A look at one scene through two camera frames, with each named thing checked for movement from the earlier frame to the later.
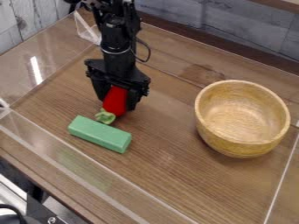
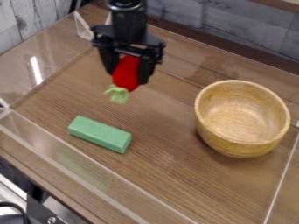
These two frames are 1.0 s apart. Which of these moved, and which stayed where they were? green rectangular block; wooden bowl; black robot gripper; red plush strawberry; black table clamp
Moved: black robot gripper; red plush strawberry
Stayed: black table clamp; green rectangular block; wooden bowl
